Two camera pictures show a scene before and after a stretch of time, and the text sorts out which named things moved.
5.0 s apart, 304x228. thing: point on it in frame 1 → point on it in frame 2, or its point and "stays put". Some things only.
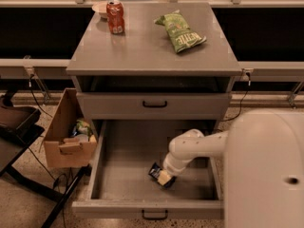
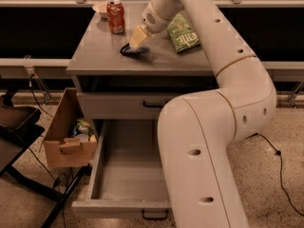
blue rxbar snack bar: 155,172 → 140,52
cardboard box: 70,141 stays put
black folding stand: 19,127 stays put
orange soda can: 115,15 stays put
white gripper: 171,168 → 154,20
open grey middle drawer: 123,189 stays put
